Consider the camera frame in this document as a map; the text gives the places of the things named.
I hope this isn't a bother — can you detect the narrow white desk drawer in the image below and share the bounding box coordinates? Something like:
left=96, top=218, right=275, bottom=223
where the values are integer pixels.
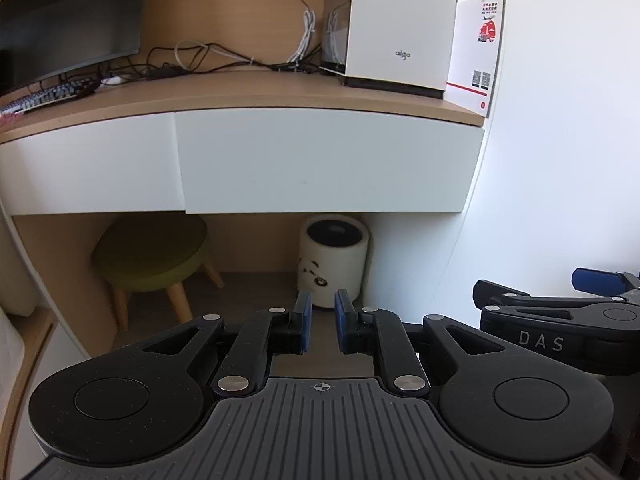
left=0, top=112, right=187, bottom=217

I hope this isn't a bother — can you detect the green round stool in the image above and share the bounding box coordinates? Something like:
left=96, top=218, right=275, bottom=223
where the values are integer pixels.
left=92, top=214, right=226, bottom=333

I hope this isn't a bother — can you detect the white panda bin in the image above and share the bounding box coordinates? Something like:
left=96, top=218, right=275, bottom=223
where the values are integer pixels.
left=297, top=215, right=371, bottom=311

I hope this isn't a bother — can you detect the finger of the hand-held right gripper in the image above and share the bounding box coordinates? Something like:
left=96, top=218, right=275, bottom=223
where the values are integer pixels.
left=571, top=267, right=640, bottom=295
left=472, top=279, right=609, bottom=334

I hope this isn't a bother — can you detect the white computer case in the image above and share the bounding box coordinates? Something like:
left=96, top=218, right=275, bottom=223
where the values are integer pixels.
left=320, top=0, right=461, bottom=101

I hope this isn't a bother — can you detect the black computer monitor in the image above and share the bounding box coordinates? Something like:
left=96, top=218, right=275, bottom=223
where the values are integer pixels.
left=0, top=0, right=151, bottom=97

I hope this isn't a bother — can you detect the white printed card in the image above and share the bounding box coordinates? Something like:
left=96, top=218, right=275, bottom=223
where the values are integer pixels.
left=446, top=0, right=506, bottom=119

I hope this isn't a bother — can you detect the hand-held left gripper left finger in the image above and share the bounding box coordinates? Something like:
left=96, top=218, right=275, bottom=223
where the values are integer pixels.
left=140, top=290, right=314, bottom=400

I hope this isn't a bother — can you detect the grey looped cable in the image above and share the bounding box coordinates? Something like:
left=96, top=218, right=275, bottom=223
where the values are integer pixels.
left=174, top=40, right=257, bottom=70

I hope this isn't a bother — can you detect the black keyboard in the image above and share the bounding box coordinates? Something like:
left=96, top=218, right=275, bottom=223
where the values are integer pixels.
left=0, top=77, right=98, bottom=117

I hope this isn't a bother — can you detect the black cable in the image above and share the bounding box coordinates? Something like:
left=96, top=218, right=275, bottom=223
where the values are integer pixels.
left=60, top=46, right=326, bottom=87

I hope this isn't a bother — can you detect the white plug cable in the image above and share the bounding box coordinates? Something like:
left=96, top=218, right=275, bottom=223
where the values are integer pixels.
left=272, top=0, right=321, bottom=68

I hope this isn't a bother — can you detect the wide white desk drawer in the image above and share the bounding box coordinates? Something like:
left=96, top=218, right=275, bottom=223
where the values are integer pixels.
left=174, top=108, right=486, bottom=215

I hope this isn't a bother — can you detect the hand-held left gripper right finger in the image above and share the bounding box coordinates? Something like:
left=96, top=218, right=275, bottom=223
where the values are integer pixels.
left=334, top=288, right=508, bottom=401

